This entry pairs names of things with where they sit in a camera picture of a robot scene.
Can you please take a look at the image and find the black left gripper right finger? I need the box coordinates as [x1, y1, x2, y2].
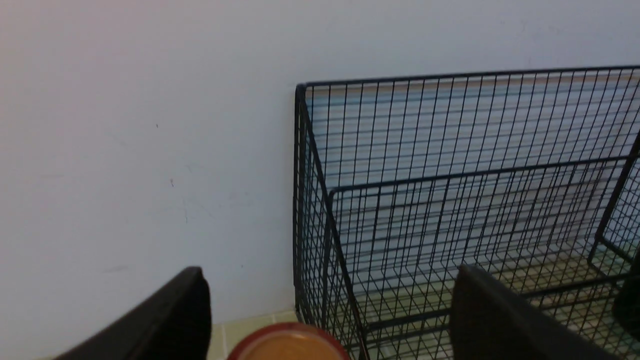
[449, 265, 614, 360]

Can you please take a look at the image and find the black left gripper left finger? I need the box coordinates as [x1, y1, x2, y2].
[58, 266, 213, 360]

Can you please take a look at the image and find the soy sauce bottle red cap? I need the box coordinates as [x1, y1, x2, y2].
[227, 322, 350, 360]

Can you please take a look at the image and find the black wire mesh shelf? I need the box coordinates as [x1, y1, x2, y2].
[292, 65, 640, 360]

